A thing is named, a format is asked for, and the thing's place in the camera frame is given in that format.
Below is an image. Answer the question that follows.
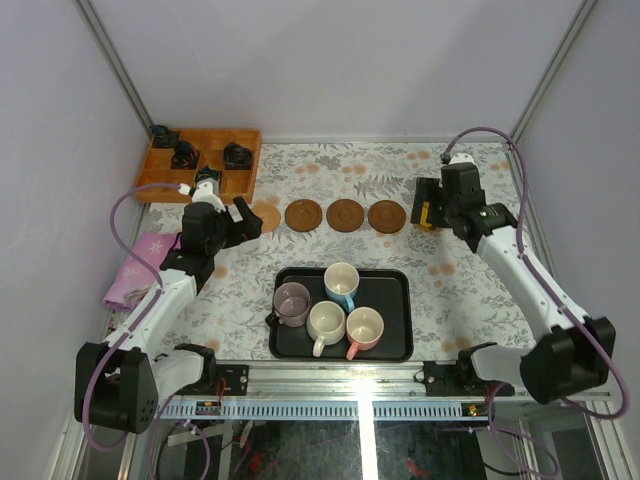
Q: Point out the purple cable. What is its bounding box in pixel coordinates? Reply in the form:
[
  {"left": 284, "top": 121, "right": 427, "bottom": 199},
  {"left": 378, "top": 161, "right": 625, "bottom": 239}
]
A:
[
  {"left": 439, "top": 125, "right": 631, "bottom": 479},
  {"left": 80, "top": 182, "right": 211, "bottom": 480}
]

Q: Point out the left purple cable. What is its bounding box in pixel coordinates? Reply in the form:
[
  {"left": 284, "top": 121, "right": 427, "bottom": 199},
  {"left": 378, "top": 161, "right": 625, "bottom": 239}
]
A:
[{"left": 80, "top": 182, "right": 211, "bottom": 480}]

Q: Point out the blue mug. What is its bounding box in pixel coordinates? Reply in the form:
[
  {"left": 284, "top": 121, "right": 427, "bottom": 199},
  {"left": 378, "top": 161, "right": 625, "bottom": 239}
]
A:
[{"left": 323, "top": 262, "right": 360, "bottom": 313}]

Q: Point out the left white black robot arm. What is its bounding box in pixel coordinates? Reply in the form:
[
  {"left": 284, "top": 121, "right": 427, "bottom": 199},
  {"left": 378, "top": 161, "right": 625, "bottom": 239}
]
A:
[{"left": 74, "top": 197, "right": 262, "bottom": 434}]

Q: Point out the blue slotted cable duct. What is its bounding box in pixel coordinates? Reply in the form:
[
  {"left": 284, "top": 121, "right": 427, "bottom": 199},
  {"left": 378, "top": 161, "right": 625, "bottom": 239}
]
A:
[{"left": 162, "top": 399, "right": 487, "bottom": 422}]

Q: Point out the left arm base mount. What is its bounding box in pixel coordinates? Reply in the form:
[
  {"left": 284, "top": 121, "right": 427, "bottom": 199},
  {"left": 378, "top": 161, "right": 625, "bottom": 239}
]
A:
[{"left": 152, "top": 344, "right": 249, "bottom": 400}]

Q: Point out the woven rattan coaster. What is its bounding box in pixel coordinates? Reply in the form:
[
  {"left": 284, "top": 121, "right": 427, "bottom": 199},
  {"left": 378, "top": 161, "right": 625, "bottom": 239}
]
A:
[{"left": 252, "top": 201, "right": 281, "bottom": 234}]

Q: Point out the cream white mug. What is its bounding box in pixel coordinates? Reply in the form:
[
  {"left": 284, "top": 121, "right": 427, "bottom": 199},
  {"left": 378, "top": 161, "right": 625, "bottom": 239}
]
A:
[{"left": 306, "top": 301, "right": 346, "bottom": 358}]

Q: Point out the orange wooden compartment tray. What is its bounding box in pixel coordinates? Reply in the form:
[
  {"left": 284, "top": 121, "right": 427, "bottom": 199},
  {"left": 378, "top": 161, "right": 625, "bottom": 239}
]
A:
[{"left": 136, "top": 129, "right": 262, "bottom": 204}]

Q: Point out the pink princess cloth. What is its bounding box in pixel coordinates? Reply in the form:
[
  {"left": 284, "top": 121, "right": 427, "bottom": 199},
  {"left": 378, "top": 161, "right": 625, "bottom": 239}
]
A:
[{"left": 103, "top": 232, "right": 177, "bottom": 312}]

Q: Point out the black cable roll right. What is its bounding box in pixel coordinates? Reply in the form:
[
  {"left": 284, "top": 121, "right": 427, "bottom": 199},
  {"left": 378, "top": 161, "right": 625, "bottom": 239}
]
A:
[{"left": 222, "top": 141, "right": 255, "bottom": 170}]

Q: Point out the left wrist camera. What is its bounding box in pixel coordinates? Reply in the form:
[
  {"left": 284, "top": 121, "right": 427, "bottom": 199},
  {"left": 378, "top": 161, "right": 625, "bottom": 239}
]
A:
[{"left": 190, "top": 178, "right": 225, "bottom": 212}]

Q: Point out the yellow mug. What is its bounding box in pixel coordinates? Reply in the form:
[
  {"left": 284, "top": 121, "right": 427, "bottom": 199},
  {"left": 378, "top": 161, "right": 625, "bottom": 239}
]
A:
[{"left": 419, "top": 201, "right": 433, "bottom": 229}]

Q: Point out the purple mug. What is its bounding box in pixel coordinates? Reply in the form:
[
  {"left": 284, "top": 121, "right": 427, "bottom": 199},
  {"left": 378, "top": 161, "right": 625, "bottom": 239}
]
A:
[{"left": 265, "top": 282, "right": 311, "bottom": 328}]

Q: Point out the floral tablecloth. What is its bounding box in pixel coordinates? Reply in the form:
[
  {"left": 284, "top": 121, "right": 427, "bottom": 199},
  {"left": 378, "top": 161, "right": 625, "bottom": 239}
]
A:
[{"left": 160, "top": 143, "right": 534, "bottom": 360}]

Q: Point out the black orange cable roll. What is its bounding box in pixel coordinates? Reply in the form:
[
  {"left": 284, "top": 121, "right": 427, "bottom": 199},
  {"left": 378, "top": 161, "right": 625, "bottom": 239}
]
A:
[{"left": 170, "top": 140, "right": 200, "bottom": 170}]

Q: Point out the aluminium front rail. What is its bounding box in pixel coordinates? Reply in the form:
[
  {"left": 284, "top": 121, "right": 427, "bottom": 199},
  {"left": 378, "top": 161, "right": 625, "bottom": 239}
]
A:
[{"left": 74, "top": 359, "right": 614, "bottom": 401}]

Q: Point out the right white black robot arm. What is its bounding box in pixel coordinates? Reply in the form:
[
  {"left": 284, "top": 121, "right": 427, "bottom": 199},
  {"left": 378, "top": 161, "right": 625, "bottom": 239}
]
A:
[{"left": 411, "top": 161, "right": 616, "bottom": 404}]

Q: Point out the black serving tray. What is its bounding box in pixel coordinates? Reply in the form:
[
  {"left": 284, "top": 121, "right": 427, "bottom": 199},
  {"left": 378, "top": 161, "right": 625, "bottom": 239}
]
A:
[{"left": 268, "top": 267, "right": 414, "bottom": 362}]

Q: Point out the black roll far corner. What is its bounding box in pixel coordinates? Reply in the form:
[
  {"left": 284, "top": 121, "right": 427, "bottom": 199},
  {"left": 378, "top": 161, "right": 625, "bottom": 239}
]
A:
[{"left": 151, "top": 124, "right": 172, "bottom": 141}]

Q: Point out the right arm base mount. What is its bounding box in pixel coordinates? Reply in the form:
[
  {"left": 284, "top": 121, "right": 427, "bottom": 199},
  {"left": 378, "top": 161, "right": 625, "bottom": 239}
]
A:
[{"left": 423, "top": 342, "right": 525, "bottom": 398}]

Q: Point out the pink mug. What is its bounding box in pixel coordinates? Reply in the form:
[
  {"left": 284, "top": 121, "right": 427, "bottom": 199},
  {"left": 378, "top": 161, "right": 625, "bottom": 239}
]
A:
[{"left": 345, "top": 307, "right": 385, "bottom": 361}]

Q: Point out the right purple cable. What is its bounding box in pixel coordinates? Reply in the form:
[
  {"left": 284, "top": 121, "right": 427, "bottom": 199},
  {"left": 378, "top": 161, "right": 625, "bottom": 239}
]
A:
[{"left": 439, "top": 125, "right": 631, "bottom": 479}]

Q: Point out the dark wooden coaster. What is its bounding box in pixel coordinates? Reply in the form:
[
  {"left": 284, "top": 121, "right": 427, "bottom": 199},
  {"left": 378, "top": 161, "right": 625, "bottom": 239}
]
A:
[
  {"left": 285, "top": 199, "right": 323, "bottom": 232},
  {"left": 326, "top": 199, "right": 364, "bottom": 233},
  {"left": 368, "top": 200, "right": 406, "bottom": 234}
]

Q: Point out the dark green yellow roll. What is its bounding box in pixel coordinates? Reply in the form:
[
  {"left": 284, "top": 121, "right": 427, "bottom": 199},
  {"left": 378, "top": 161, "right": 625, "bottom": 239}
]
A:
[{"left": 194, "top": 166, "right": 221, "bottom": 183}]

